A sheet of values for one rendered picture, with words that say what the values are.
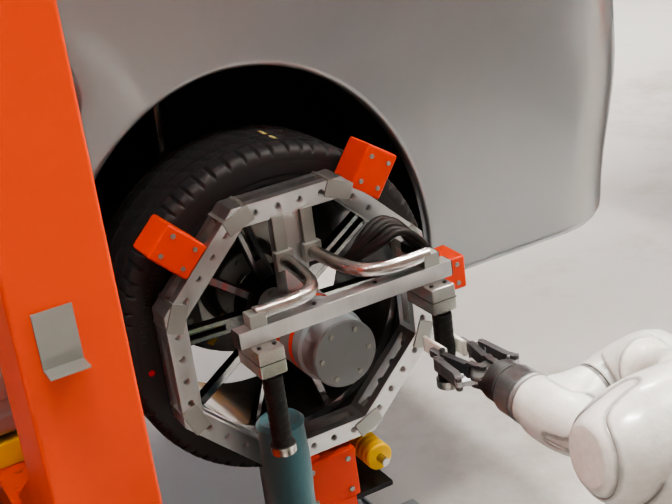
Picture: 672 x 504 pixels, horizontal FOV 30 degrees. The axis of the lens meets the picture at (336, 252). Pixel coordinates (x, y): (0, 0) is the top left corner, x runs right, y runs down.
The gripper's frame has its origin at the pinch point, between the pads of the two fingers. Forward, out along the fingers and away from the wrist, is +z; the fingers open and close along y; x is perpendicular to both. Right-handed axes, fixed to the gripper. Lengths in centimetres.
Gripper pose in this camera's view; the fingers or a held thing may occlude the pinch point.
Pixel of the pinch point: (444, 345)
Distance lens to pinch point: 226.9
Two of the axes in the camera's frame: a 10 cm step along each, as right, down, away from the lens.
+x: -1.3, -9.2, -3.8
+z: -4.8, -2.8, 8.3
